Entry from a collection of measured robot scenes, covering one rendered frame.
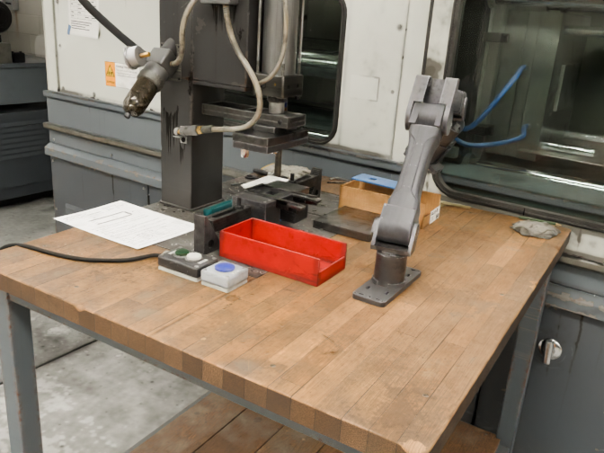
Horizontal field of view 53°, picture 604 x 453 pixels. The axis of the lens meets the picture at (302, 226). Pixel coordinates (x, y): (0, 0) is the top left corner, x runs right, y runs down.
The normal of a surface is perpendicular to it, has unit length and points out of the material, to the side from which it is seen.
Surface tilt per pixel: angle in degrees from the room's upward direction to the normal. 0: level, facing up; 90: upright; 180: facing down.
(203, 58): 90
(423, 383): 0
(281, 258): 90
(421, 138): 49
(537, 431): 90
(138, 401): 0
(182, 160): 90
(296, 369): 0
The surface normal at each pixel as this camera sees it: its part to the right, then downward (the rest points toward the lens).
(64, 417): 0.07, -0.94
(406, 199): -0.25, -0.40
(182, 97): -0.52, 0.26
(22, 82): 0.82, 0.24
